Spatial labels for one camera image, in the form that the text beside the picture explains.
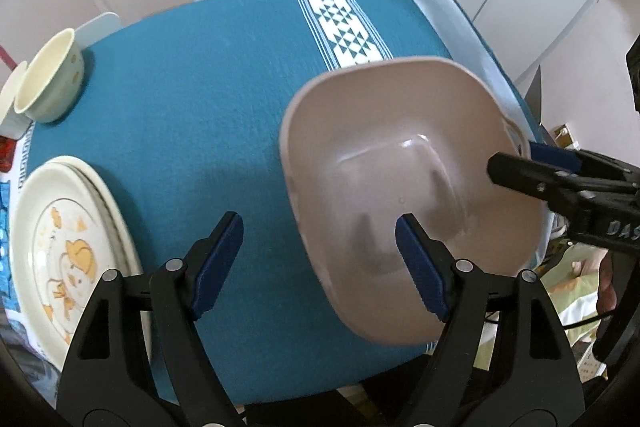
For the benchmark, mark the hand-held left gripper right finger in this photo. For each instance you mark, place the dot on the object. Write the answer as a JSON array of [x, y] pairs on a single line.
[[417, 267]]

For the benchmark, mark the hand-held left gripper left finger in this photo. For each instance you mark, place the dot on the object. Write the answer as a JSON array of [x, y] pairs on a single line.
[[220, 257]]

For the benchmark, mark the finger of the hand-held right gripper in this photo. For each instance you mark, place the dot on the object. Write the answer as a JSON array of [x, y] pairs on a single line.
[[520, 174], [552, 155]]

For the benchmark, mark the plain white plate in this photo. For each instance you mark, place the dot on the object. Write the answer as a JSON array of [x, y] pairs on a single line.
[[131, 252]]

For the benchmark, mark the pink square bowl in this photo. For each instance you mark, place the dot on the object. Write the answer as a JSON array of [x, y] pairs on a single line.
[[360, 147]]

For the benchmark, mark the white plate with duck print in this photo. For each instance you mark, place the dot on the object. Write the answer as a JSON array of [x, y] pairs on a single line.
[[60, 257]]

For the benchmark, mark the person's right hand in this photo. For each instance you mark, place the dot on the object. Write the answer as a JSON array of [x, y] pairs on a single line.
[[607, 287]]

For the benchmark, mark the pale green cloth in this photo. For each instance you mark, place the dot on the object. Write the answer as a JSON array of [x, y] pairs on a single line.
[[565, 292]]

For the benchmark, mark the teal patterned tablecloth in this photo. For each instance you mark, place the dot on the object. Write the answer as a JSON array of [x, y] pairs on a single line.
[[200, 107]]

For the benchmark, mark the red box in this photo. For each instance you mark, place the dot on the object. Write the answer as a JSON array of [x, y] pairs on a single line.
[[7, 153]]

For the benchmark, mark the cream round bowl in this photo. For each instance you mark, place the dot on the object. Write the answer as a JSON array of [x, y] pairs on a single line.
[[55, 87]]

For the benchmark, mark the small pale blue board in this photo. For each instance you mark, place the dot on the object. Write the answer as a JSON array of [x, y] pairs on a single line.
[[100, 27]]

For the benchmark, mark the pink mop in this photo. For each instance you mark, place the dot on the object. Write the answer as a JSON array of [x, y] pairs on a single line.
[[5, 56]]

